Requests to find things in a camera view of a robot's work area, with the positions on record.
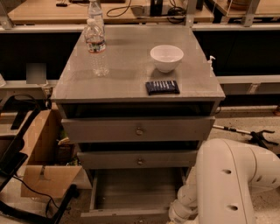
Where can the grey bottom drawer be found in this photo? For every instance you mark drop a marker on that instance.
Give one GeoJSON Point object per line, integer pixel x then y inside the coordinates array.
{"type": "Point", "coordinates": [133, 196]}

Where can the grey drawer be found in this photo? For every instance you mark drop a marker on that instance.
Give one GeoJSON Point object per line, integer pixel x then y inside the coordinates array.
{"type": "Point", "coordinates": [133, 196]}
{"type": "Point", "coordinates": [138, 130]}
{"type": "Point", "coordinates": [132, 159]}

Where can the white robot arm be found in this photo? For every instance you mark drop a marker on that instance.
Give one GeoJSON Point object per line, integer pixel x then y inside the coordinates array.
{"type": "Point", "coordinates": [227, 172]}

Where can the grey middle drawer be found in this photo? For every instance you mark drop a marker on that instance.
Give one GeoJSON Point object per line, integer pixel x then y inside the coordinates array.
{"type": "Point", "coordinates": [132, 159]}

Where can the grey top drawer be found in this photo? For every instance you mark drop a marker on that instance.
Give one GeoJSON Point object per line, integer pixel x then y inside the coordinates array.
{"type": "Point", "coordinates": [138, 130]}

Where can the grey drawer cabinet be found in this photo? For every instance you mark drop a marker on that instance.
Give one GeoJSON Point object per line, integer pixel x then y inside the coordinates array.
{"type": "Point", "coordinates": [122, 93]}

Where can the tripod with silver pole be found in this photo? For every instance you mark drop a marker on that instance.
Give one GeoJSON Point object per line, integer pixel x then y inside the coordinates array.
{"type": "Point", "coordinates": [256, 137]}

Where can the brown cardboard box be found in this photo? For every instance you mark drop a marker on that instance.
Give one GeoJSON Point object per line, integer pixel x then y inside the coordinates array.
{"type": "Point", "coordinates": [47, 169]}

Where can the white bowl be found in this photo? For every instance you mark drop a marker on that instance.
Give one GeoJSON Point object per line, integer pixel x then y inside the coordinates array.
{"type": "Point", "coordinates": [166, 57]}

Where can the small white pump bottle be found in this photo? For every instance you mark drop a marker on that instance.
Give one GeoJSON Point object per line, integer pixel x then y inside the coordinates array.
{"type": "Point", "coordinates": [211, 61]}

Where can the clear front water bottle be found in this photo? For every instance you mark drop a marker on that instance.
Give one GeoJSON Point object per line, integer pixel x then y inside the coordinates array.
{"type": "Point", "coordinates": [96, 46]}

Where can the clear water bottle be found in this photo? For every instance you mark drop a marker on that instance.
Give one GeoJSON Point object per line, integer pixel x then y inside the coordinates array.
{"type": "Point", "coordinates": [94, 11]}
{"type": "Point", "coordinates": [96, 46]}

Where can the clear rear water bottle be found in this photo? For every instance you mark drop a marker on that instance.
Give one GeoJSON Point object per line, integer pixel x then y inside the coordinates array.
{"type": "Point", "coordinates": [94, 11]}

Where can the wooden desk in background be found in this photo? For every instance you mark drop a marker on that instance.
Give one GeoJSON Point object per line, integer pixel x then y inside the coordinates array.
{"type": "Point", "coordinates": [46, 12]}

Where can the black stand frame left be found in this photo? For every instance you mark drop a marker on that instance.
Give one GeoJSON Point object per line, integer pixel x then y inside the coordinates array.
{"type": "Point", "coordinates": [11, 159]}

